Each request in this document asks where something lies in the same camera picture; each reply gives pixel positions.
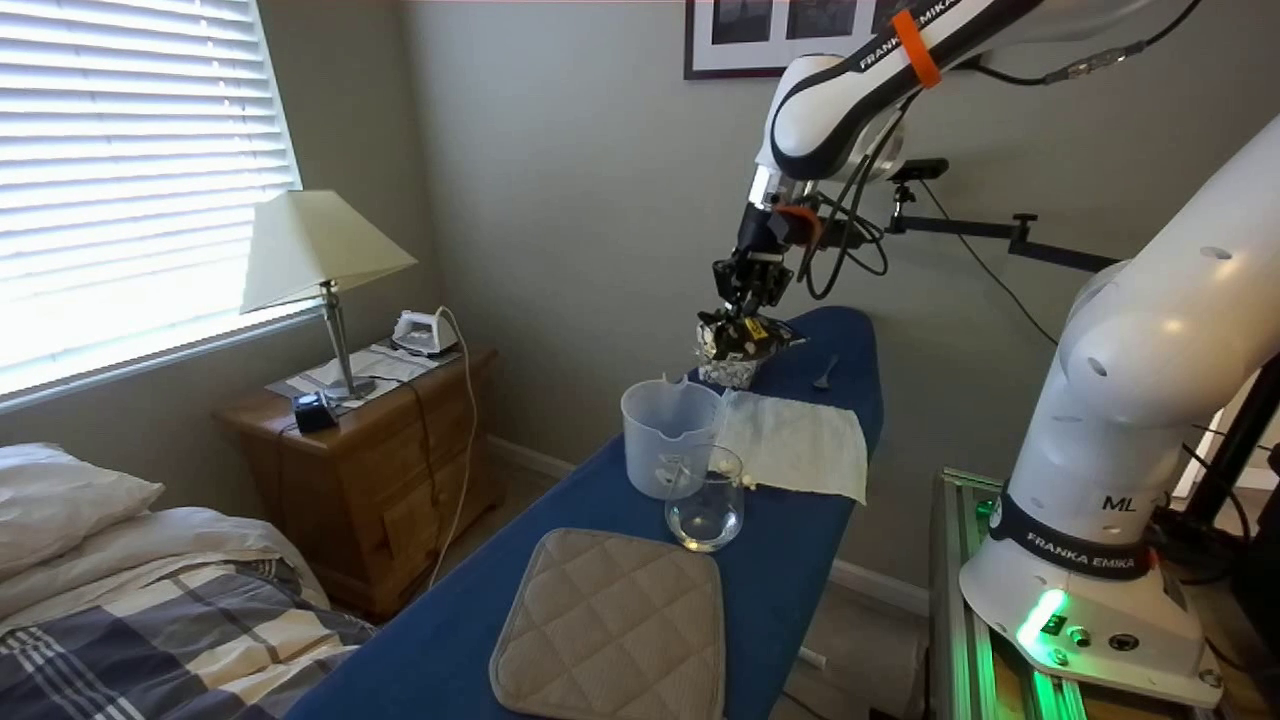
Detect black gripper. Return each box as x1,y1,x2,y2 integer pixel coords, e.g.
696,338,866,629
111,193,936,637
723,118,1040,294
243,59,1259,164
710,207,798,321

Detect white cloth napkin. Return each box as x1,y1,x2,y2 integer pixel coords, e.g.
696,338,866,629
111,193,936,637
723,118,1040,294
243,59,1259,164
716,390,870,507

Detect clear plastic measuring jug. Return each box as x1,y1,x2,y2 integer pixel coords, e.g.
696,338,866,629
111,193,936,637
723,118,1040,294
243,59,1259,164
621,376,735,503

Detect clear glass cup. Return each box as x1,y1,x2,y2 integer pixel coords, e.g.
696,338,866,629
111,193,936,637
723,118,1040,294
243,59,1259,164
664,444,764,555

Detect black framed picture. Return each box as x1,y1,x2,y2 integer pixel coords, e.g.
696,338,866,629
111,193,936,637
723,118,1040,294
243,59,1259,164
685,0,922,82

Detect small white device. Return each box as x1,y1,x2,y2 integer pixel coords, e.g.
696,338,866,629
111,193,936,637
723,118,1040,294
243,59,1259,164
393,306,462,360

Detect grey quilted pot holder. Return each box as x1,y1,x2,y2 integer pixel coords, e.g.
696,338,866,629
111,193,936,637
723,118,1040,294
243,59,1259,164
484,526,730,720

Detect papers on nightstand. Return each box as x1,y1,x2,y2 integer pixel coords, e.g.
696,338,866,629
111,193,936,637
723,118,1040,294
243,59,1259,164
266,341,443,412

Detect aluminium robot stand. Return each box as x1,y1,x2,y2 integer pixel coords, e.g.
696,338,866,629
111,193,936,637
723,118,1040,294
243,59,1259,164
927,464,1280,720

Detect cream shade table lamp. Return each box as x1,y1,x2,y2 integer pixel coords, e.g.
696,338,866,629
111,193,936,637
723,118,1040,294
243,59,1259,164
238,190,419,401

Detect wooden nightstand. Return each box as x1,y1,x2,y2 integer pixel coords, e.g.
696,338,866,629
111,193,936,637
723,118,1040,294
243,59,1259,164
216,348,505,626

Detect small black alarm clock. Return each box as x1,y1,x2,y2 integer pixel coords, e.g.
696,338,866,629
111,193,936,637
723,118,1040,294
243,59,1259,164
293,394,340,436

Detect blue ironing board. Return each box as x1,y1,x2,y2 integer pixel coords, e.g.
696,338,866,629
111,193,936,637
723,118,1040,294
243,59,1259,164
282,306,887,720

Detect white window blinds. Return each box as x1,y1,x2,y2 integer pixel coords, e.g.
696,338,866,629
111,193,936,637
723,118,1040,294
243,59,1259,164
0,0,307,386

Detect white bed sheet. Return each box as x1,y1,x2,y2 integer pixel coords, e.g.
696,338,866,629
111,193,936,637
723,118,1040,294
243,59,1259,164
0,503,333,634

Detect blue plaid duvet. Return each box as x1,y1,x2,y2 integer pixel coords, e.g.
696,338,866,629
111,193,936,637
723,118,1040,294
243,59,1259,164
0,566,377,720

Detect white pillow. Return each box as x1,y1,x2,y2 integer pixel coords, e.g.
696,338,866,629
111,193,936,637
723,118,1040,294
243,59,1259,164
0,439,169,584

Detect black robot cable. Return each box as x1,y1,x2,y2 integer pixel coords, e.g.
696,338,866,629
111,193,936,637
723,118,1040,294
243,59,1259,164
796,0,1204,306

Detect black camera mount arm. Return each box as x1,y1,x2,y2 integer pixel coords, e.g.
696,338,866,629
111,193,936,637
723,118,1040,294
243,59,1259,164
882,156,1121,278

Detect orange strap on arm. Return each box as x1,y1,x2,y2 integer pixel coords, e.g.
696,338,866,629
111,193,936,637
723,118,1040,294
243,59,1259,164
887,3,946,94

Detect white power cable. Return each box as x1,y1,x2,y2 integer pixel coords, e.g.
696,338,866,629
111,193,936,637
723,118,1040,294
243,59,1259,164
419,307,484,593

